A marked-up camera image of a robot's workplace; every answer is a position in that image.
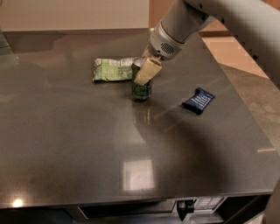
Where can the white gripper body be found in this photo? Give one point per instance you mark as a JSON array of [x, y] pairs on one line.
[[162, 44]]

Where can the green jalapeno chip bag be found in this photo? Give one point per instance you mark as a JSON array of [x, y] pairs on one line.
[[117, 69]]

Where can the green soda can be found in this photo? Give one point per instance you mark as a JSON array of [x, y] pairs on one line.
[[139, 92]]

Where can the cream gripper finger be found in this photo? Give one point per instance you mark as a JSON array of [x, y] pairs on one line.
[[148, 70], [147, 51]]

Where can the blue snack wrapper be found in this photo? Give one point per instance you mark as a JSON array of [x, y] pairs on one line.
[[199, 101]]

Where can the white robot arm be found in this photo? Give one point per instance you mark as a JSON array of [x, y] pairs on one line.
[[254, 24]]

